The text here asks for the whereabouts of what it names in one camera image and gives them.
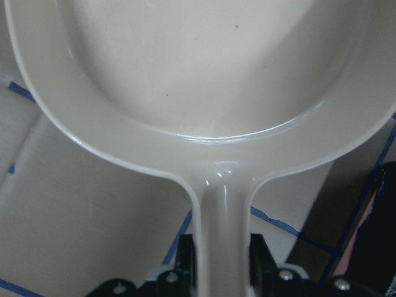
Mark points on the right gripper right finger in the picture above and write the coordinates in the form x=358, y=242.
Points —
x=262, y=266

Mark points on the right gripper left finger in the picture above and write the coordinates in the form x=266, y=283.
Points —
x=185, y=263

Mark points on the beige plastic dustpan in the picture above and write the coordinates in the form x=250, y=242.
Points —
x=218, y=96

